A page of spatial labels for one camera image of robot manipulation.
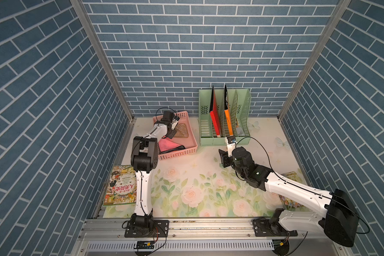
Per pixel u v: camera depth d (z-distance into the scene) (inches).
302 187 18.9
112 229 29.4
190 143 41.2
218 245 30.3
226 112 33.2
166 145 39.3
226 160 27.7
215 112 34.2
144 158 24.0
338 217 15.4
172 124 38.6
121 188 34.0
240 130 44.0
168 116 35.0
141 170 24.0
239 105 43.9
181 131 42.6
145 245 28.3
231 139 26.6
